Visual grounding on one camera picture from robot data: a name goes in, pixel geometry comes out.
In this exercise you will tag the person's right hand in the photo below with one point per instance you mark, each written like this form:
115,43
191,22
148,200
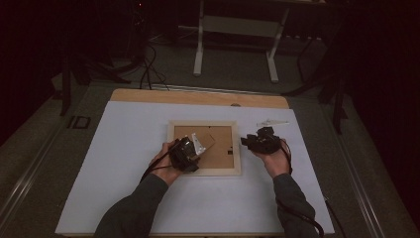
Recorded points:
279,162

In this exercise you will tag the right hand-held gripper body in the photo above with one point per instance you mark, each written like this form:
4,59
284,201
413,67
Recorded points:
267,142

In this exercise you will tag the white metal stand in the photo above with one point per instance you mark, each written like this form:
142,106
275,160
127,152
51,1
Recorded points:
198,56

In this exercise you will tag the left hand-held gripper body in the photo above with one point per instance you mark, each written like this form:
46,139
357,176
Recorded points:
183,155

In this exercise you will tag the black metal stand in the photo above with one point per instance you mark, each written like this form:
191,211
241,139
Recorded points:
66,86
338,105

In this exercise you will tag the black floor bracket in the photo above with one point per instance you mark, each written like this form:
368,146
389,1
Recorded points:
79,122

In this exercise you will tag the metal strip behind table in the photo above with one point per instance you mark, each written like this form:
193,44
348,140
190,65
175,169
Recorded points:
211,89

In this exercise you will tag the light wooden picture frame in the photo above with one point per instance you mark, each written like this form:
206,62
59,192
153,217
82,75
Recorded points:
221,155

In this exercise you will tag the person's left hand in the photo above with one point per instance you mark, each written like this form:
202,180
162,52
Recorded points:
163,165

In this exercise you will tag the dark equipment rack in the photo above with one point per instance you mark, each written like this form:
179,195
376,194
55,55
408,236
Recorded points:
138,33

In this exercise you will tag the white table sheet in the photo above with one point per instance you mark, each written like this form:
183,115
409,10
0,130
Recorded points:
125,132

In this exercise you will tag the metal floor rail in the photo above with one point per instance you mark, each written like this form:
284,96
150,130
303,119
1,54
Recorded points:
23,185
356,185

